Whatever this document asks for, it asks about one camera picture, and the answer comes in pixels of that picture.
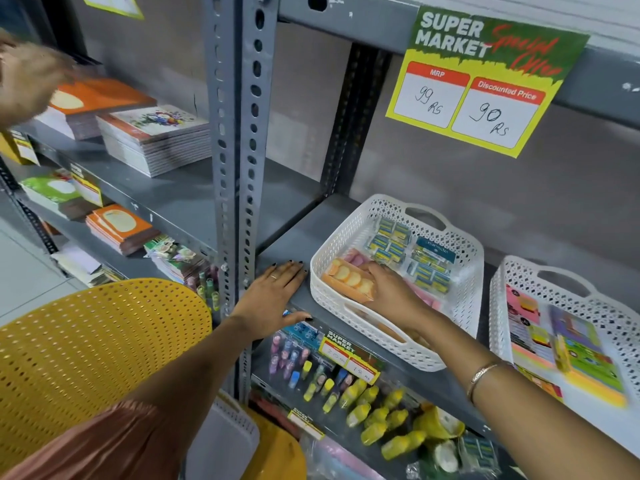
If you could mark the person's left little finger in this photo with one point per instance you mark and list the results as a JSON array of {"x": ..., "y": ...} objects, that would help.
[{"x": 267, "y": 273}]

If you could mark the pink eraser packet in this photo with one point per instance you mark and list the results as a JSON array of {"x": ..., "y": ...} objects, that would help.
[{"x": 356, "y": 257}]

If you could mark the person's left middle finger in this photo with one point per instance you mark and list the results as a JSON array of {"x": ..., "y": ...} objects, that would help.
[{"x": 292, "y": 274}]

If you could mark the group of pastel correction pens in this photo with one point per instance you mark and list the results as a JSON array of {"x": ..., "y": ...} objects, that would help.
[{"x": 300, "y": 362}]

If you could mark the person's right fingers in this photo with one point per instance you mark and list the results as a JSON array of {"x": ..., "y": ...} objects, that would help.
[{"x": 382, "y": 274}]

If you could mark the small yellow price tag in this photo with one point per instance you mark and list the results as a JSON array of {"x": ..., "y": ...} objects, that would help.
[
  {"x": 350, "y": 357},
  {"x": 25, "y": 147},
  {"x": 306, "y": 423},
  {"x": 86, "y": 185}
]

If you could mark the stack of green notebooks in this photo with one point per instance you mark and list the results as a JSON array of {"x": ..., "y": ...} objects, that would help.
[{"x": 52, "y": 192}]

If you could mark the person's right hand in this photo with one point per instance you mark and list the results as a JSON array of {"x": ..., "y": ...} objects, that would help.
[{"x": 400, "y": 302}]

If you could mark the group of yellow glue bottles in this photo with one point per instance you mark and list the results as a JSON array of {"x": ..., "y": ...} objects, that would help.
[{"x": 380, "y": 419}]

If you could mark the stack of floral notebooks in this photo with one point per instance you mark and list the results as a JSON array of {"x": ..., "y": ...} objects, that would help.
[{"x": 155, "y": 139}]

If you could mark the person's left thumb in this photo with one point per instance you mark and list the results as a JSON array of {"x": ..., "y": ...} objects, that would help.
[{"x": 297, "y": 318}]

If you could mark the clear packet of erasers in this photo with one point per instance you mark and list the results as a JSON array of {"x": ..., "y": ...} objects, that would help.
[{"x": 479, "y": 452}]

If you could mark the white plastic bin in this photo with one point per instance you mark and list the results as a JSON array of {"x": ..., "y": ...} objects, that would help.
[{"x": 225, "y": 439}]

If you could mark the pile of white papers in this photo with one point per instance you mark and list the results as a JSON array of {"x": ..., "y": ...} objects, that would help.
[{"x": 80, "y": 264}]

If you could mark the pink sticky note pack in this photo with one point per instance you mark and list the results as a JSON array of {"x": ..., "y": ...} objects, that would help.
[{"x": 530, "y": 339}]

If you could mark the small stack of orange notebooks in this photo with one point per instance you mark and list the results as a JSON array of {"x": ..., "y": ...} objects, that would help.
[{"x": 120, "y": 227}]

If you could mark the person's left hand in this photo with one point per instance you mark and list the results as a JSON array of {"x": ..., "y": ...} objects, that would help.
[{"x": 267, "y": 304}]

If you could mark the person's right forearm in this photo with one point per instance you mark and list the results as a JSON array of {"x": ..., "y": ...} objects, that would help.
[{"x": 520, "y": 409}]

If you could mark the yellow perforated plastic basket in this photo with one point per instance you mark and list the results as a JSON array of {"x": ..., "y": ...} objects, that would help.
[{"x": 85, "y": 359}]

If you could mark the gold bangle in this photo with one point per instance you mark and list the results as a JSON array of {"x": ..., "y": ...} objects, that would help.
[{"x": 481, "y": 377}]

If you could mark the orange eraser packet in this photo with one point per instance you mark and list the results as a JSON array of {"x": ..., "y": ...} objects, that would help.
[{"x": 347, "y": 282}]

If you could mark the green and yellow price sign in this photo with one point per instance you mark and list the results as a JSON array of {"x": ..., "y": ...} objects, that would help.
[{"x": 480, "y": 79}]

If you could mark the group of blue-green eraser packets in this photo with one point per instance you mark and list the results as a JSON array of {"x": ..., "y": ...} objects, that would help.
[{"x": 425, "y": 272}]

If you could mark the dark blue card packet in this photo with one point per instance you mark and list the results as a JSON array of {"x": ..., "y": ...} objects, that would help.
[{"x": 436, "y": 248}]

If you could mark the person's left forearm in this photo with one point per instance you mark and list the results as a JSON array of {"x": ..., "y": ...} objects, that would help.
[{"x": 195, "y": 359}]

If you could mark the white perforated plastic basket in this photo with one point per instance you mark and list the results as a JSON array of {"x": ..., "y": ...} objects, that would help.
[
  {"x": 615, "y": 314},
  {"x": 400, "y": 254}
]

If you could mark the green and purple sticky pack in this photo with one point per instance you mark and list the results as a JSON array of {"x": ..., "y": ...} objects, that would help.
[{"x": 587, "y": 354}]

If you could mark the yellow paper sign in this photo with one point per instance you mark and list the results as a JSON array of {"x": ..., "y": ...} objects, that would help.
[{"x": 114, "y": 3}]

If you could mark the grey metal shelf rack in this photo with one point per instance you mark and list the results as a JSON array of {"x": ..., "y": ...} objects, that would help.
[{"x": 239, "y": 144}]

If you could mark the peach sleeve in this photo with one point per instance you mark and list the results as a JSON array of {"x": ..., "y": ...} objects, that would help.
[{"x": 110, "y": 444}]

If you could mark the group of green pink pens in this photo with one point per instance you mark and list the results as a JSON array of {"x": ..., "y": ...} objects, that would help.
[{"x": 209, "y": 289}]

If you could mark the stack of colourful picture notebooks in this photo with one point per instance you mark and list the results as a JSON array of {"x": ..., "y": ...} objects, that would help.
[{"x": 175, "y": 259}]

